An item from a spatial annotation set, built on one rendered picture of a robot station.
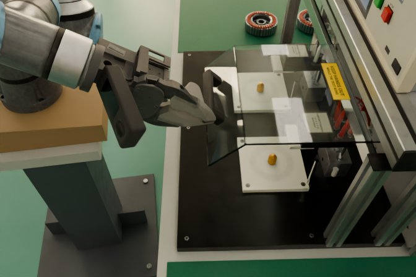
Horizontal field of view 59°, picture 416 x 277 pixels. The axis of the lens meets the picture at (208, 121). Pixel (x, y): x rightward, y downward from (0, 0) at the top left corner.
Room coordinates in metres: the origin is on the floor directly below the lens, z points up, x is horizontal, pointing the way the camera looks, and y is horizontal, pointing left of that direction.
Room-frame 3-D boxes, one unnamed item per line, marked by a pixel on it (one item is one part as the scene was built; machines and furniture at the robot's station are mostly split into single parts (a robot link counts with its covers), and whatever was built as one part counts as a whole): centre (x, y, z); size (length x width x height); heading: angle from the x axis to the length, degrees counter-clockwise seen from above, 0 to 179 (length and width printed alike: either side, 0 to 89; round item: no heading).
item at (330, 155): (0.50, -0.30, 0.80); 0.08 x 0.05 x 0.06; 1
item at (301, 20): (1.10, -0.37, 0.77); 0.11 x 0.11 x 0.04
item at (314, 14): (0.62, -0.25, 1.03); 0.62 x 0.01 x 0.03; 1
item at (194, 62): (0.62, -0.16, 0.76); 0.64 x 0.47 x 0.02; 1
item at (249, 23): (1.09, -0.18, 0.77); 0.11 x 0.11 x 0.04
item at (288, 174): (0.50, -0.15, 0.78); 0.15 x 0.15 x 0.01; 1
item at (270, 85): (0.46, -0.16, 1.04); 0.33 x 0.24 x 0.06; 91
